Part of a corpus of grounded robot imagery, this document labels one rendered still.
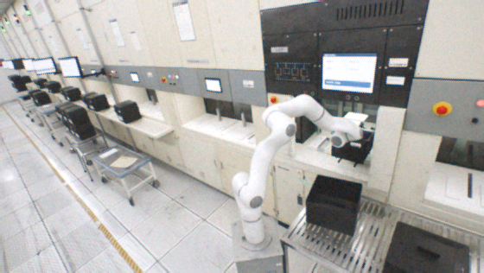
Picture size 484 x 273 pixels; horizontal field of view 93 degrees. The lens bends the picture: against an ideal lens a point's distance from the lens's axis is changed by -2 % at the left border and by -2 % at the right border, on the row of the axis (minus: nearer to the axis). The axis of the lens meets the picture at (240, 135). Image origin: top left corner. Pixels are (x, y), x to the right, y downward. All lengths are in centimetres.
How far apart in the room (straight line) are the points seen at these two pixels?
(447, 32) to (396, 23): 20
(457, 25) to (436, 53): 12
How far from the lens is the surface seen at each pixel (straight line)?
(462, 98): 144
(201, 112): 310
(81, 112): 457
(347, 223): 148
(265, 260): 148
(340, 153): 170
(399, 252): 143
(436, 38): 140
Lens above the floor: 194
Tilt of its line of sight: 27 degrees down
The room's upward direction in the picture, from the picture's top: 9 degrees counter-clockwise
